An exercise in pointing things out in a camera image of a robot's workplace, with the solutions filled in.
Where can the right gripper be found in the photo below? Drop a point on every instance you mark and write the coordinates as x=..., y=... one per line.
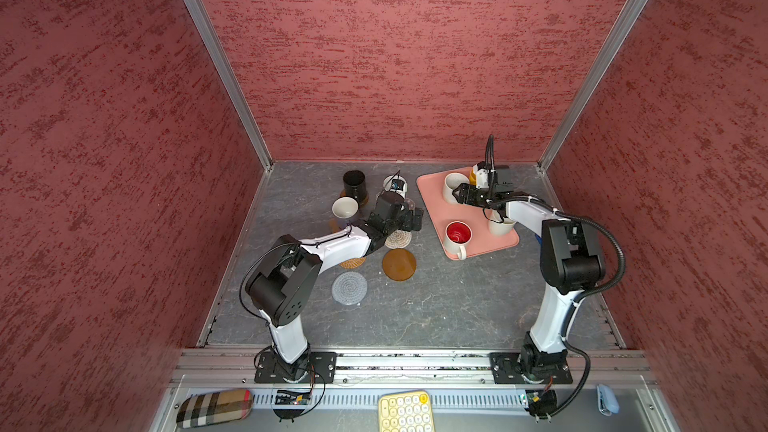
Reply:
x=469, y=195

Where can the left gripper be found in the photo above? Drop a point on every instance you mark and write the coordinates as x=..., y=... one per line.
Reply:
x=407, y=224

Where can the beige woven round coaster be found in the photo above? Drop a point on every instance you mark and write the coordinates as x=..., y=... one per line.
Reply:
x=398, y=239

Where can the blue mug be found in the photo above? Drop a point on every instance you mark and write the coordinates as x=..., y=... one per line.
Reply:
x=397, y=184

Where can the white mug back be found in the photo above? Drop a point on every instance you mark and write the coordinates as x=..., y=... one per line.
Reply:
x=451, y=182

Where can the purple mug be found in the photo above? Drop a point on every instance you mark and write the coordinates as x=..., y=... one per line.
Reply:
x=345, y=211

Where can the black mug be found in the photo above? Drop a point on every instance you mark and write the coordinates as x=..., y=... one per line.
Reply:
x=354, y=183

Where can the brown wooden round coaster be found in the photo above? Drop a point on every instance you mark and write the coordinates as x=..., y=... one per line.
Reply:
x=399, y=264

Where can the grey round coaster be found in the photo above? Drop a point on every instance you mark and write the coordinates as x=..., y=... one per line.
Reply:
x=349, y=288

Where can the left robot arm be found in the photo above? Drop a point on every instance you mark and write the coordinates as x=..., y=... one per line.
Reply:
x=278, y=285

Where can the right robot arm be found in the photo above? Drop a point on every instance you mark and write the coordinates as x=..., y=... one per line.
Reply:
x=578, y=258

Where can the white mug right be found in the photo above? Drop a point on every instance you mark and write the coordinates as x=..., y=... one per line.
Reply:
x=499, y=226

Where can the pink tray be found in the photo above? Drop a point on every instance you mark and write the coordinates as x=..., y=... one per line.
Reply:
x=442, y=213

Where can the red inside white mug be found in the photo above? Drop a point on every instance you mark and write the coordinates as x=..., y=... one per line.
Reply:
x=456, y=238

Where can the yellow keypad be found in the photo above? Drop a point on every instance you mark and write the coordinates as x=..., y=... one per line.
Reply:
x=406, y=412

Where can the light blue mouse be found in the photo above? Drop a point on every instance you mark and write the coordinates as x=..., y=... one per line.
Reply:
x=607, y=401

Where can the plaid glasses case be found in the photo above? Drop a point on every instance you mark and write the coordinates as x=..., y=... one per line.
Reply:
x=214, y=408

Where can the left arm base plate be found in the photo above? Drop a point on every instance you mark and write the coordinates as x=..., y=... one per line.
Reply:
x=270, y=367

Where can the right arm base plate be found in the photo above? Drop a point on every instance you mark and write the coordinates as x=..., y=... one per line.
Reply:
x=504, y=367

